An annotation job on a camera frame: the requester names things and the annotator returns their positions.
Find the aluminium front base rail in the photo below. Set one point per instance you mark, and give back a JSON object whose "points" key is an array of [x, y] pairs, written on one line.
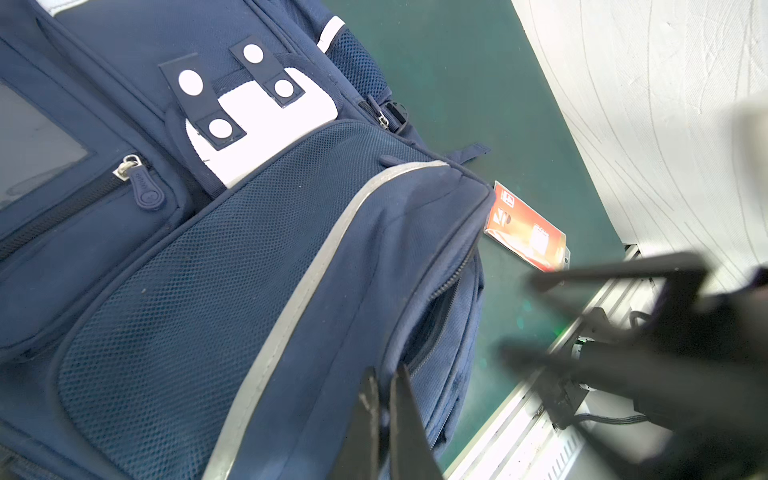
{"points": [[504, 430]]}

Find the red box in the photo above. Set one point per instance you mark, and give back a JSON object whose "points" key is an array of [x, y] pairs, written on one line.
{"points": [[523, 231]]}

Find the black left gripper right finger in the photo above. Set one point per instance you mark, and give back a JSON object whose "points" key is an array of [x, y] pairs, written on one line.
{"points": [[410, 454]]}

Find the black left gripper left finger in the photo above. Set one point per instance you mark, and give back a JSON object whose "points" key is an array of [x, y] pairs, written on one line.
{"points": [[359, 456]]}

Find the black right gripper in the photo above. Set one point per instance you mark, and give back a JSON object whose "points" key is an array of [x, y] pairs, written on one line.
{"points": [[697, 366]]}

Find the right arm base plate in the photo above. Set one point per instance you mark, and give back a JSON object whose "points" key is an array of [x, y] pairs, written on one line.
{"points": [[561, 396]]}

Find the navy blue student backpack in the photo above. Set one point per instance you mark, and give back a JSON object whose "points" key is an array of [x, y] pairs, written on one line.
{"points": [[214, 218]]}

